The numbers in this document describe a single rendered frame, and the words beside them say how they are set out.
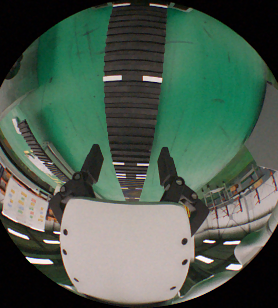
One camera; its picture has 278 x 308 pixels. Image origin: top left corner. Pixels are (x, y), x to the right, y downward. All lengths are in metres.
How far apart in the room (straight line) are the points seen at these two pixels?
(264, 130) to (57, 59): 0.36
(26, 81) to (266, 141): 0.42
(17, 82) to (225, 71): 0.25
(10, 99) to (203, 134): 0.28
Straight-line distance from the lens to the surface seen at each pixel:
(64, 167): 0.27
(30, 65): 0.18
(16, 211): 3.14
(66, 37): 0.15
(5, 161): 1.61
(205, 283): 0.54
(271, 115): 0.27
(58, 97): 0.15
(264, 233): 0.45
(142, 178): 0.16
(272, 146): 0.27
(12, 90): 0.16
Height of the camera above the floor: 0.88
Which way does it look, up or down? 42 degrees down
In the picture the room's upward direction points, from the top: 180 degrees clockwise
